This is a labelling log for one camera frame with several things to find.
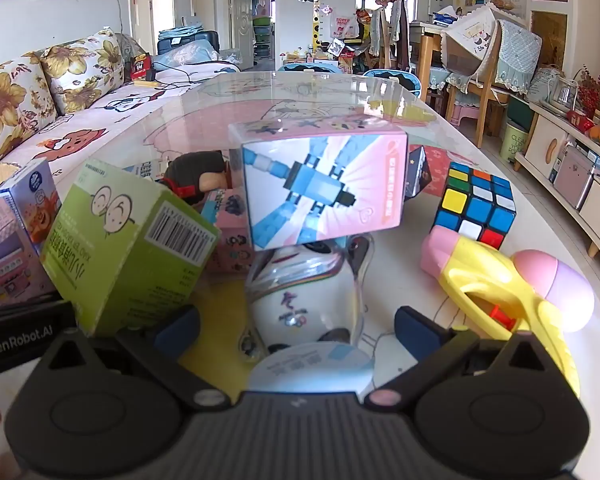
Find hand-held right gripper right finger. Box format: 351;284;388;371
362;306;563;408

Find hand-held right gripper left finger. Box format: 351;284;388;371
40;305;233;413

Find green medicine box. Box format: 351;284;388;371
40;158;222;338

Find yellow pink toy water gun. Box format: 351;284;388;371
420;225;596;398

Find clear-packaged white toy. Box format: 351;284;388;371
244;234;376;361

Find colourful puzzle cube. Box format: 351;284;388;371
432;161;517;250

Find blue white cartoon carton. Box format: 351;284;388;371
0;159;63;246

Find dark patterned box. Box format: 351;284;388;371
405;144;433;198

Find black figure toy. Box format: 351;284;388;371
161;151;231;207

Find pink blue-robot toy box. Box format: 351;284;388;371
228;119;410;252

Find green trash bin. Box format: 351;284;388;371
500;120;531;163

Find pink storage case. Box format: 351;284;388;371
552;145;593;211

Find pink stool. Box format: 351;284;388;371
447;102;481;128

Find white cabinet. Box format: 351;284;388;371
515;102;600;278

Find floral sofa cushion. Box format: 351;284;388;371
0;52;58;161
40;27;126;116

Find sofa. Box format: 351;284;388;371
0;27;246;201

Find cartoon printed sofa blanket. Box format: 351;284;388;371
10;60;246;181

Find cartoon printed table cloth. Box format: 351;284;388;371
10;71;600;480

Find blue plastic chair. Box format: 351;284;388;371
277;60;341;75
362;68;421;98

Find plastic-wrapped bundle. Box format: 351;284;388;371
155;40;221;68

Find glass kettle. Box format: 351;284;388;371
550;77;581;113

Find dark blue suitcase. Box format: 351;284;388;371
157;30;220;56

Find wooden chair teal cover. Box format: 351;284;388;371
467;19;543;148

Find wooden dining table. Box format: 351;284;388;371
411;22;451;106

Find tilted cardboard box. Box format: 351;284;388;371
440;2;503;83

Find stack of blue cloths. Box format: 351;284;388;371
158;24;203;40

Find hanging clothes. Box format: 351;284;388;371
370;0;411;71

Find red berry plant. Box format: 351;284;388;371
575;65;600;111

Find white red-print plastic bag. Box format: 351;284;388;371
330;12;360;41

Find giraffe height chart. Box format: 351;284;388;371
312;0;328;48

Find black cable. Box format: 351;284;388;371
152;67;216;92

